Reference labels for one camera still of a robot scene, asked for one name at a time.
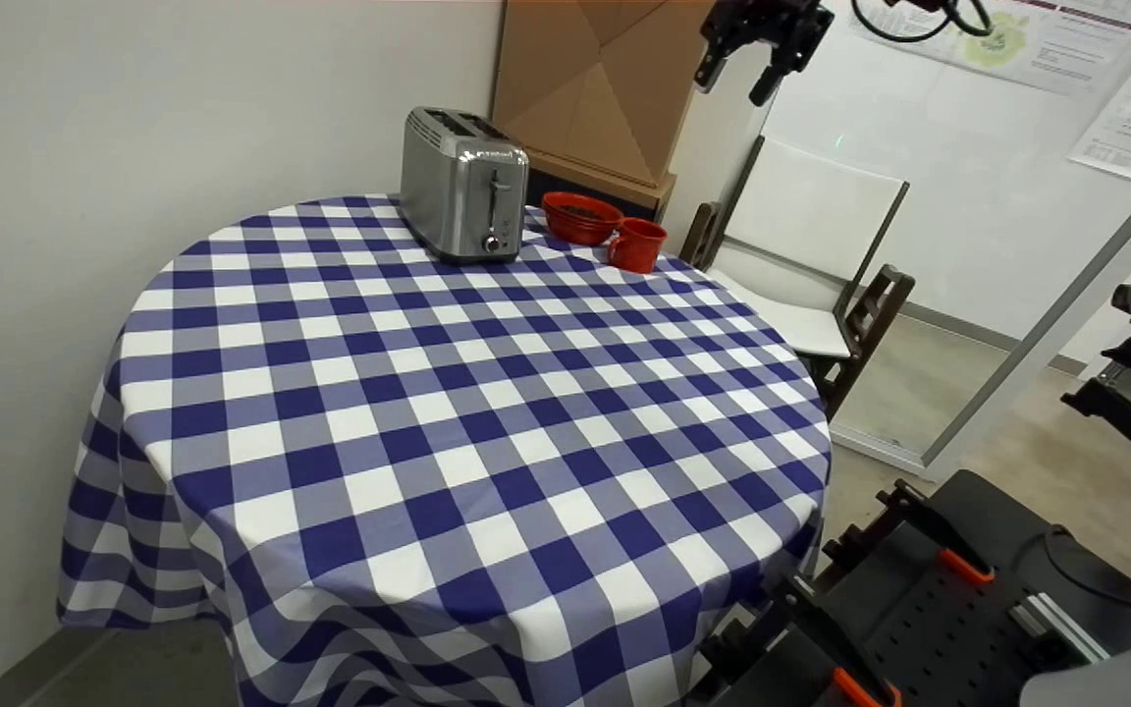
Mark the white folding chair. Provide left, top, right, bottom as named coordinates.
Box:
left=676, top=133, right=918, bottom=419

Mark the silver metal toaster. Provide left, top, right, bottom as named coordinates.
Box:
left=398, top=105, right=536, bottom=264

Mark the red bowl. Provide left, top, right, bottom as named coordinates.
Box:
left=540, top=189, right=625, bottom=251

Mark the red cup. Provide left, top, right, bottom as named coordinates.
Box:
left=605, top=217, right=673, bottom=278

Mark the grey metal pole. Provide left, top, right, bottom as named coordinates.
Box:
left=918, top=138, right=1131, bottom=476

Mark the brown cardboard box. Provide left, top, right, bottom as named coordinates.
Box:
left=483, top=0, right=718, bottom=217

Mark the blue white checkered tablecloth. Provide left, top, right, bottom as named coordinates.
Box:
left=55, top=192, right=842, bottom=707

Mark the grey device with black knob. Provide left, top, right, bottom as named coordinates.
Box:
left=1015, top=605, right=1131, bottom=707

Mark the white poster with green circle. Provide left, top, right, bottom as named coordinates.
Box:
left=862, top=0, right=1131, bottom=100

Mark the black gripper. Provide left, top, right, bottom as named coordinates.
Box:
left=691, top=0, right=842, bottom=112

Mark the black orange work cart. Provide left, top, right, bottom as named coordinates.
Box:
left=682, top=467, right=1131, bottom=707

